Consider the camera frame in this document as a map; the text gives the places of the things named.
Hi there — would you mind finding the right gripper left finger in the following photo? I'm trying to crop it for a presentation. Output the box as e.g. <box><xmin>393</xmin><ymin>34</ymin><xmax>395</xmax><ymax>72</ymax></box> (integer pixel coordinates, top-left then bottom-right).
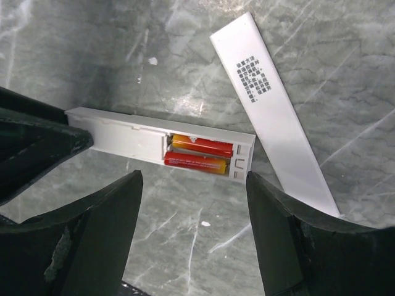
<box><xmin>1</xmin><ymin>170</ymin><xmax>143</xmax><ymax>295</ymax></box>

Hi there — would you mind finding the red orange battery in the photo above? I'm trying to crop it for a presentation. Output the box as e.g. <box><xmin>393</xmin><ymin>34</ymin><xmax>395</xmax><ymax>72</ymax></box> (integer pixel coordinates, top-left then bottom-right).
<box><xmin>172</xmin><ymin>134</ymin><xmax>233</xmax><ymax>158</ymax></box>
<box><xmin>164</xmin><ymin>152</ymin><xmax>227</xmax><ymax>175</ymax></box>

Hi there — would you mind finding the white remote battery cover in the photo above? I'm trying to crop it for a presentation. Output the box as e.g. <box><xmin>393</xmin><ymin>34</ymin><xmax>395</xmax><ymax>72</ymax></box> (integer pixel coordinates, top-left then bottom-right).
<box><xmin>210</xmin><ymin>12</ymin><xmax>340</xmax><ymax>217</ymax></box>

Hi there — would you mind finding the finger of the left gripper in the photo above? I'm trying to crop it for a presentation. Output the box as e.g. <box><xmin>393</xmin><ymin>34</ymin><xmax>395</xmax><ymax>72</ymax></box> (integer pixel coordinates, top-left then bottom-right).
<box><xmin>1</xmin><ymin>108</ymin><xmax>93</xmax><ymax>204</ymax></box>
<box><xmin>1</xmin><ymin>87</ymin><xmax>68</xmax><ymax>125</ymax></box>

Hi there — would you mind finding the white remote control body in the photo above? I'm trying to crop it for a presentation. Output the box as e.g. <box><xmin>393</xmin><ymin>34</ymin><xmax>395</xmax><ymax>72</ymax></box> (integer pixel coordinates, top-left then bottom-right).
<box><xmin>65</xmin><ymin>107</ymin><xmax>256</xmax><ymax>183</ymax></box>

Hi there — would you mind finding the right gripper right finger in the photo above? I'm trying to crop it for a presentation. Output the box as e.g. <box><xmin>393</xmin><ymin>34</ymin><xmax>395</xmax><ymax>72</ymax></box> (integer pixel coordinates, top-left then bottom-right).
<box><xmin>246</xmin><ymin>172</ymin><xmax>394</xmax><ymax>295</ymax></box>

